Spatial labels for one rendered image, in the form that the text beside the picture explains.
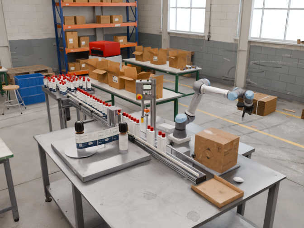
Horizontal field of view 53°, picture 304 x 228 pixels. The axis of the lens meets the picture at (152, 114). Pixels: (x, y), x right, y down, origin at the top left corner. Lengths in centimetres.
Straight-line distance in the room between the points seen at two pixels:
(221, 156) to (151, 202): 71
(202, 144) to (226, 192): 47
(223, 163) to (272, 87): 588
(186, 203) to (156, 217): 27
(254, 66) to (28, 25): 673
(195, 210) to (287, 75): 624
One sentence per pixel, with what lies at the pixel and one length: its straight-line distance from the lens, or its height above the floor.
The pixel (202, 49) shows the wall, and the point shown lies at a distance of 967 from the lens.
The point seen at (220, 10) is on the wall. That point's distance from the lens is 920.
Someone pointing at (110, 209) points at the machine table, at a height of 83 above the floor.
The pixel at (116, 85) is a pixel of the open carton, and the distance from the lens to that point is 546.
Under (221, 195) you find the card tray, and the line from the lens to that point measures 242.
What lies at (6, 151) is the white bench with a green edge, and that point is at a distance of 339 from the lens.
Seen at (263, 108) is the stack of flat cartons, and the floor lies 17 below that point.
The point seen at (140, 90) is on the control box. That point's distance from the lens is 300.
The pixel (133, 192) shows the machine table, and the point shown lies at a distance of 241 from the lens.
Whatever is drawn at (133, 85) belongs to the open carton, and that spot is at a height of 91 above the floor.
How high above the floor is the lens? 218
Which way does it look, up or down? 20 degrees down
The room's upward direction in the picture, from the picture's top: straight up
